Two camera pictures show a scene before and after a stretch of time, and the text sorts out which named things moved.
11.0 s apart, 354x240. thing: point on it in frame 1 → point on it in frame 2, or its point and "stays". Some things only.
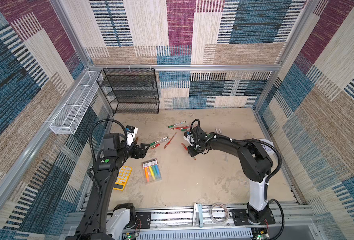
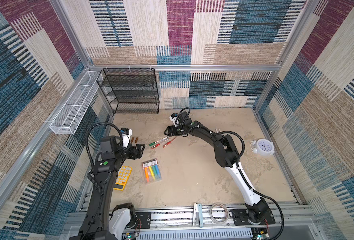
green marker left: x=164 y=138 stays
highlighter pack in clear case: x=151 y=171 stays
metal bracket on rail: x=197 y=216 stays
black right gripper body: x=195 y=149 → x=176 y=130
